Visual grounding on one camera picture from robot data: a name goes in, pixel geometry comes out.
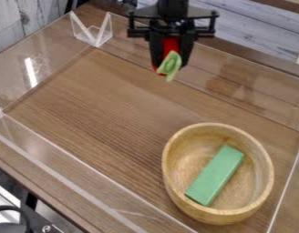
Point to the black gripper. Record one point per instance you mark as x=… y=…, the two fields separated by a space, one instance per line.
x=194 y=24

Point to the red plush strawberry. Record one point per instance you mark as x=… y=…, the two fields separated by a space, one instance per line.
x=171 y=61

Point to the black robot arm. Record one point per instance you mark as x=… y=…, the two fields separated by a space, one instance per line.
x=178 y=7

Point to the wooden oval bowl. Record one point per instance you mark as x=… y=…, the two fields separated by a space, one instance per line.
x=189 y=152

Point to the green rectangular block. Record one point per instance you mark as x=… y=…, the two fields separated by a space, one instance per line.
x=213 y=178

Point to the clear acrylic corner bracket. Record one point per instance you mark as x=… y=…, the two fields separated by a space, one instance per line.
x=92 y=35

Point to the black metal table mount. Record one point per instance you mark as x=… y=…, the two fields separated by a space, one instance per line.
x=40 y=225

